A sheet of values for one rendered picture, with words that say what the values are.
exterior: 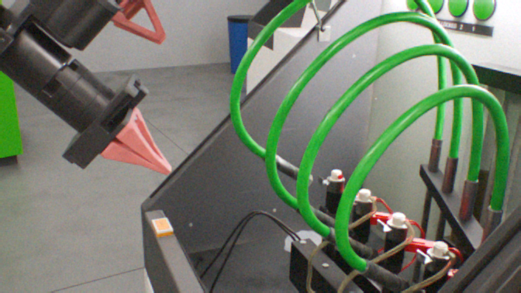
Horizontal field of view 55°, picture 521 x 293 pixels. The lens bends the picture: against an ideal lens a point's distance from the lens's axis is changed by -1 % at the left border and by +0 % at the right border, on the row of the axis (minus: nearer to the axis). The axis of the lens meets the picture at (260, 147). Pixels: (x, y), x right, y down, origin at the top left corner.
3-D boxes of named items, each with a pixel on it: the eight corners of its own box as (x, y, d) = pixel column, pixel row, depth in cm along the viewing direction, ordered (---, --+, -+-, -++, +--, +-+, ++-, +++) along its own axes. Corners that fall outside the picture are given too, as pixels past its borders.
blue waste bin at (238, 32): (219, 70, 723) (219, 15, 696) (256, 67, 751) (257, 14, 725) (239, 78, 674) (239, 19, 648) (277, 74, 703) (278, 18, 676)
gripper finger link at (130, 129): (184, 168, 53) (112, 109, 50) (138, 214, 54) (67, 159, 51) (184, 146, 59) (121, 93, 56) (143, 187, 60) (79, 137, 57)
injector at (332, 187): (305, 287, 88) (312, 177, 81) (329, 281, 90) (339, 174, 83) (312, 297, 86) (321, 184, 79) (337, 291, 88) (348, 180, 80)
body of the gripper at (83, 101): (141, 98, 50) (81, 46, 47) (74, 168, 51) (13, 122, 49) (146, 83, 56) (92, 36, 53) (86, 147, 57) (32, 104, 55)
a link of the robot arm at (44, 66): (-4, 53, 52) (-24, 62, 47) (39, 5, 51) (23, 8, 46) (51, 98, 54) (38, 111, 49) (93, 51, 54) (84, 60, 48)
